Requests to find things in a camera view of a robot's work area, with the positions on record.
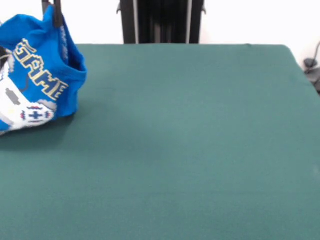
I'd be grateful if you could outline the blue printed t-shirt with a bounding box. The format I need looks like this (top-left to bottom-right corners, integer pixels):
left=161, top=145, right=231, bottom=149
left=0, top=4, right=89, bottom=136

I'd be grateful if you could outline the dark stand base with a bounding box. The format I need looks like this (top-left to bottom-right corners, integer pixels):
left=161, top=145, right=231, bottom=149
left=303, top=57, right=320, bottom=95
left=0, top=47, right=12, bottom=70

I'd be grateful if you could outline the dark green table cloth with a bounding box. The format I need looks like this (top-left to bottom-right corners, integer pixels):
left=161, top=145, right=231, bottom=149
left=0, top=44, right=320, bottom=240

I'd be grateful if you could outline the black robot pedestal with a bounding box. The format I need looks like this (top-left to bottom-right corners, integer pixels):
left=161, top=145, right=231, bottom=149
left=116, top=0, right=207, bottom=45

